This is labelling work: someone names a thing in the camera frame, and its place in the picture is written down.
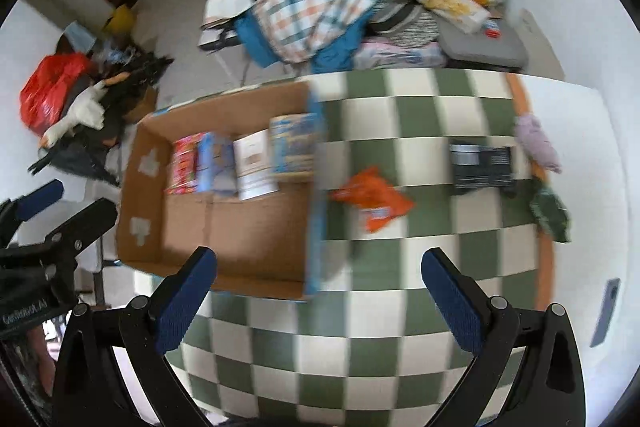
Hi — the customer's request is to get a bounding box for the floral pink cloth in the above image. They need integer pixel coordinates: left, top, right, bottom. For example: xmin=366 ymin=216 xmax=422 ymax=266
xmin=352 ymin=38 xmax=447 ymax=70

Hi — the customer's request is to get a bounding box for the brown cardboard box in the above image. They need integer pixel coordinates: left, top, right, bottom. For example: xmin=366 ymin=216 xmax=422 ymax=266
xmin=115 ymin=80 xmax=326 ymax=301

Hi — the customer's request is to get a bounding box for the yellow food package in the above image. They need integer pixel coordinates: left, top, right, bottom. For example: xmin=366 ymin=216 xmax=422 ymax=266
xmin=418 ymin=0 xmax=503 ymax=39

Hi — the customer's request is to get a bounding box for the dark green snack bag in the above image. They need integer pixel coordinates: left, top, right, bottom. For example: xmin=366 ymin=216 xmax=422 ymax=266
xmin=529 ymin=183 xmax=570 ymax=244

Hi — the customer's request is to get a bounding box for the orange snack bag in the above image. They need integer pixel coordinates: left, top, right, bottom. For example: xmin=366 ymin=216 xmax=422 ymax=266
xmin=331 ymin=167 xmax=416 ymax=233

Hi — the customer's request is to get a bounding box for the black white striped cushion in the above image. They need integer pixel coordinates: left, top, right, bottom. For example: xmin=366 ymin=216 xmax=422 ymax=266
xmin=368 ymin=1 xmax=439 ymax=49

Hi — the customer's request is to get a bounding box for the blue white tissue pack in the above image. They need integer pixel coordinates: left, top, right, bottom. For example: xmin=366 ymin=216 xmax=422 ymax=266
xmin=269 ymin=113 xmax=319 ymax=182

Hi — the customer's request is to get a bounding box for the black snack bag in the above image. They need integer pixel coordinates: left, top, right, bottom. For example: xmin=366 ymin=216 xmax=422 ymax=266
xmin=449 ymin=141 xmax=516 ymax=197

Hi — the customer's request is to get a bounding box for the grey phone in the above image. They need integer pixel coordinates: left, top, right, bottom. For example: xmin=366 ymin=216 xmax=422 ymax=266
xmin=590 ymin=277 xmax=620 ymax=348

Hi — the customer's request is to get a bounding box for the yellow bucket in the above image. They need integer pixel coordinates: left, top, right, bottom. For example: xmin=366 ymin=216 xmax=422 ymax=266
xmin=103 ymin=4 xmax=137 ymax=37

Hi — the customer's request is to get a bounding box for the green white checkered mat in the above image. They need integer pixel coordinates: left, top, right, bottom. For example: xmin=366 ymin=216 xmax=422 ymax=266
xmin=168 ymin=69 xmax=538 ymax=426

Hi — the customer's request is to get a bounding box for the plaid blanket pile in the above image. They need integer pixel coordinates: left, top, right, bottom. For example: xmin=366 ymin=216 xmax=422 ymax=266
xmin=234 ymin=0 xmax=384 ymax=74

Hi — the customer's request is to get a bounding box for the white folding chair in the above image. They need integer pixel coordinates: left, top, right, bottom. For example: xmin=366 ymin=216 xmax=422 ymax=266
xmin=198 ymin=27 xmax=262 ymax=86

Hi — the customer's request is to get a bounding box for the purple cloth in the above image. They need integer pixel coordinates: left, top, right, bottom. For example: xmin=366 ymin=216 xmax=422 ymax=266
xmin=514 ymin=113 xmax=562 ymax=173

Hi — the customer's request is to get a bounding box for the red snack bag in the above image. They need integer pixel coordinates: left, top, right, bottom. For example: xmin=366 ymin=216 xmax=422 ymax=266
xmin=165 ymin=133 xmax=204 ymax=194

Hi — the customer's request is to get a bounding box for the white goose plush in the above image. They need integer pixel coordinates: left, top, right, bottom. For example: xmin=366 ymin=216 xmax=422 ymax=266
xmin=39 ymin=72 xmax=130 ymax=148

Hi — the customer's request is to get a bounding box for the red plastic bag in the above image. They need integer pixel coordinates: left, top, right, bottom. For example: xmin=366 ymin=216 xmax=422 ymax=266
xmin=20 ymin=53 xmax=94 ymax=135

